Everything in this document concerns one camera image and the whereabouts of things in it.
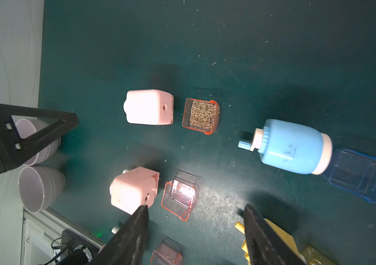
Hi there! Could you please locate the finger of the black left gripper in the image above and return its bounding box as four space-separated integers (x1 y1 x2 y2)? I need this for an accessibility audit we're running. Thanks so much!
0 104 79 174

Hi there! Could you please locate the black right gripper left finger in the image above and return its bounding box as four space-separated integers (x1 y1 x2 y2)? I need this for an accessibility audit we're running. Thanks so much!
90 205 149 265

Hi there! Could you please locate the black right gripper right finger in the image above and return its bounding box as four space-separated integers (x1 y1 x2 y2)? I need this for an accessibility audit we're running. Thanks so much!
243 204 305 265

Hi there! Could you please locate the pink sharpener row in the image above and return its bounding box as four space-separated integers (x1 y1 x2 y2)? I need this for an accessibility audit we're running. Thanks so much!
110 167 160 215
124 89 174 125

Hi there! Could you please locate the red tray row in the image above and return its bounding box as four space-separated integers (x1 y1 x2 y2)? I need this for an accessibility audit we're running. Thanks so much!
182 98 220 135
161 171 200 221
150 241 184 265

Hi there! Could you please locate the pink sharpener back row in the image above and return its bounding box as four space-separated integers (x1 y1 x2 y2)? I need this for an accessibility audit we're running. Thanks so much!
124 89 174 125

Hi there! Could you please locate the red tray back row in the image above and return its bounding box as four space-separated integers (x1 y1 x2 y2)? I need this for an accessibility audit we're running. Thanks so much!
182 98 220 135

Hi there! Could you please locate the yellow sharpener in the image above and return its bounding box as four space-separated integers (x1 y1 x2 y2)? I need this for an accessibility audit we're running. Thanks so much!
242 218 306 265

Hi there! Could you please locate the red tray front row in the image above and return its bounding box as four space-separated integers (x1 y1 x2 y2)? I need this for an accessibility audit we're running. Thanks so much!
150 241 184 265

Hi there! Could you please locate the yellow tray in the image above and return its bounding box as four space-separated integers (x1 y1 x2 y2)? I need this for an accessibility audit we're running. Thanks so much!
301 245 338 265

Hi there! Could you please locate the blue sharpener back row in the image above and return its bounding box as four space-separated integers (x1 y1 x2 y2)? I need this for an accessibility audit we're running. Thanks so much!
238 119 333 175

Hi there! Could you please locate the blue tray back row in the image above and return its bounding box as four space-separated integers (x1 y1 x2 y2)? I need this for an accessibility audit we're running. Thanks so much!
323 149 376 204

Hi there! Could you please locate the purple bowl rear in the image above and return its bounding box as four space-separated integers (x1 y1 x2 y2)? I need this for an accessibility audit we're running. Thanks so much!
14 118 62 167

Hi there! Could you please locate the purple bowl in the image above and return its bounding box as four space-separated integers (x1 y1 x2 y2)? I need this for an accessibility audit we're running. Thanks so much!
18 165 66 213
14 118 62 167

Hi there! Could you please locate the purple bowl front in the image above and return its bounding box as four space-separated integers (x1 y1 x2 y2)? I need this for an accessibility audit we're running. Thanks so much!
18 165 66 213

